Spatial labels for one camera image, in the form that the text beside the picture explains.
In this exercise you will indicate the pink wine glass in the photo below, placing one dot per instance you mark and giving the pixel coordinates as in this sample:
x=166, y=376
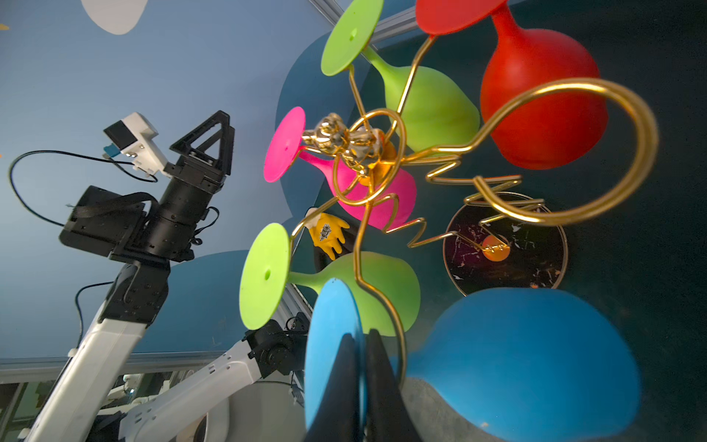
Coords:
x=286, y=146

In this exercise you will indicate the red wine glass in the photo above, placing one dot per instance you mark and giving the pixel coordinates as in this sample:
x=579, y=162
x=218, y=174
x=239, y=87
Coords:
x=548, y=132

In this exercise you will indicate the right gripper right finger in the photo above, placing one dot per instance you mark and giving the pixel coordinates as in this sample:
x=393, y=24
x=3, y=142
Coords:
x=387, y=416

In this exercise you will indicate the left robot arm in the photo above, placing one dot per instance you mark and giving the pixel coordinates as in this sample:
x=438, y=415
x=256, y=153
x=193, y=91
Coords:
x=110, y=225

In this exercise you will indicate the green wine glass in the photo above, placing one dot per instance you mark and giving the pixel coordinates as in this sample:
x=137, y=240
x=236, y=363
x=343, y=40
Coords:
x=267, y=271
x=434, y=109

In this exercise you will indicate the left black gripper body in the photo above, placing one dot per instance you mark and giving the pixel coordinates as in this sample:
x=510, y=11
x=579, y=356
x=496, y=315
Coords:
x=172, y=230

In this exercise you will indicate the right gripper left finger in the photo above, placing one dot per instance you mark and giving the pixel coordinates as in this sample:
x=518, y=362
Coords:
x=337, y=418

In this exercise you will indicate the front green wine glass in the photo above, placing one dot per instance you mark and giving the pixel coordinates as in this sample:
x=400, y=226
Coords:
x=267, y=271

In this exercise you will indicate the gold wire glass rack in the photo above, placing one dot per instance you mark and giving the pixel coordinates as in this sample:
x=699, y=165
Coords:
x=334, y=139

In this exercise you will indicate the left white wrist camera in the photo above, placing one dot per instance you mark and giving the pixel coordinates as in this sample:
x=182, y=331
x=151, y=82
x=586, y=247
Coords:
x=133, y=136

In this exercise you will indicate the blue wine glass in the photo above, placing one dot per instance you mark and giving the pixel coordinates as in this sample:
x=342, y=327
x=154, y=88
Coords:
x=522, y=364

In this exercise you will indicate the back frame bar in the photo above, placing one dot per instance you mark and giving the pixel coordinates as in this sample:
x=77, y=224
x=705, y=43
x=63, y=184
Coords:
x=381, y=23

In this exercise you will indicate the back green wine glass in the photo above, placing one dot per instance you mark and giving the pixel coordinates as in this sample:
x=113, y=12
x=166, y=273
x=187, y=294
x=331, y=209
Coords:
x=434, y=109

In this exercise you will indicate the yellow black work glove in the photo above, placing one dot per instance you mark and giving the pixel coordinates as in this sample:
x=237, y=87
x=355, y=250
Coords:
x=327, y=233

